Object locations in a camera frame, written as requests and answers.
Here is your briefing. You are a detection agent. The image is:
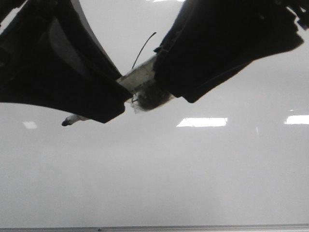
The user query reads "grey aluminium whiteboard frame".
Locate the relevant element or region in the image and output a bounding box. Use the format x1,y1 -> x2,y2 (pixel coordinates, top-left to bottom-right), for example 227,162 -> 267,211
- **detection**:
0,223 -> 309,232

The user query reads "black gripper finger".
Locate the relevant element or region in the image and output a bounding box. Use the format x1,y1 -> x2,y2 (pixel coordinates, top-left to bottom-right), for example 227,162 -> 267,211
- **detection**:
0,0 -> 132,123
154,0 -> 304,103

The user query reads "white black-tipped whiteboard marker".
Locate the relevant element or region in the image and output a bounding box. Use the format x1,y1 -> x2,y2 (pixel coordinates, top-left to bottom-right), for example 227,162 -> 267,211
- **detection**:
61,55 -> 175,127

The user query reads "white whiteboard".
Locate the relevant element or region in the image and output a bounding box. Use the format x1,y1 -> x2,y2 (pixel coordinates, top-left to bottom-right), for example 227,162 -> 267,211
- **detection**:
0,0 -> 309,229

